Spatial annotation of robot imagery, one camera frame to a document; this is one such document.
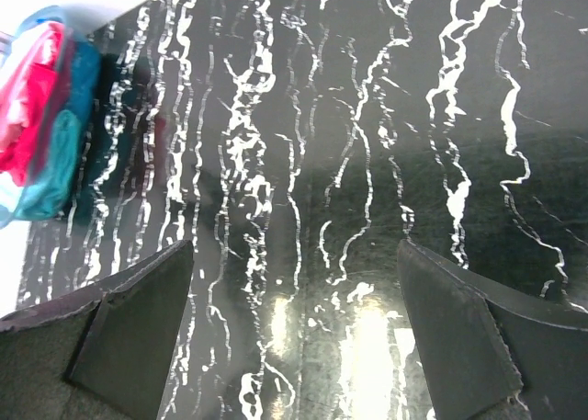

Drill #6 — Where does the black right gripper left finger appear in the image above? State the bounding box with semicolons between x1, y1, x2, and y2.
1;241;194;419

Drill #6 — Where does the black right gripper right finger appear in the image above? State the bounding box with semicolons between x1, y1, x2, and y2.
397;240;587;419

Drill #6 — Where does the teal blue t shirt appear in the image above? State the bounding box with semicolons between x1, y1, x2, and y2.
1;41;101;221

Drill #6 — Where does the magenta t shirt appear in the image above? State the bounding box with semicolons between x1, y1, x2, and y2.
1;20;72;187

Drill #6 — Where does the translucent blue plastic basket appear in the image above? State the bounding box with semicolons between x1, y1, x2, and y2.
0;5;103;231

